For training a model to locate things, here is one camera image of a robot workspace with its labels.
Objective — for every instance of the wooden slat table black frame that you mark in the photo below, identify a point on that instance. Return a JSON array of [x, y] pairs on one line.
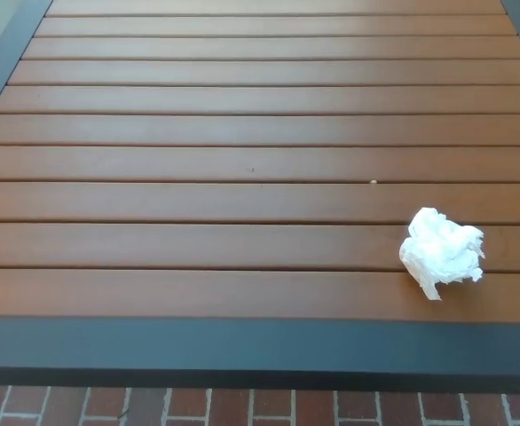
[[242, 346]]

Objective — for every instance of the white paper napkin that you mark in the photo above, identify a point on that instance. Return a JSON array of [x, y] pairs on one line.
[[437, 248]]

